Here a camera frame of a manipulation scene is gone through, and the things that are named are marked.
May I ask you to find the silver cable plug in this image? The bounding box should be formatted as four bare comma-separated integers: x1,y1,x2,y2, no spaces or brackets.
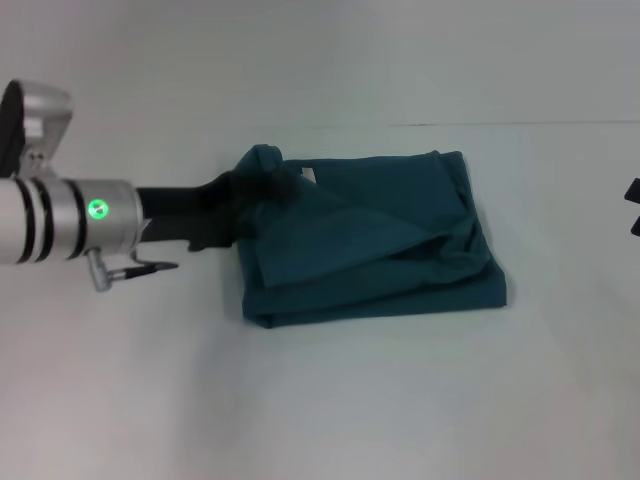
83,246,132,294

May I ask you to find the red-brown cable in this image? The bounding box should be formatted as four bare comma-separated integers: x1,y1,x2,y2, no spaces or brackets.
124,252,180,276

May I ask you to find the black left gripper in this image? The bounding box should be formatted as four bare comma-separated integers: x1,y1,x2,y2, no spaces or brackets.
133,168,302,254

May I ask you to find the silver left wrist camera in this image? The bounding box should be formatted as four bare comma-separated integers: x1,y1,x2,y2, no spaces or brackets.
0,78,75,180

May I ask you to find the teal blue t-shirt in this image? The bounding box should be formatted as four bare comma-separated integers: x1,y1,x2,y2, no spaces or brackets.
232,143,510,330

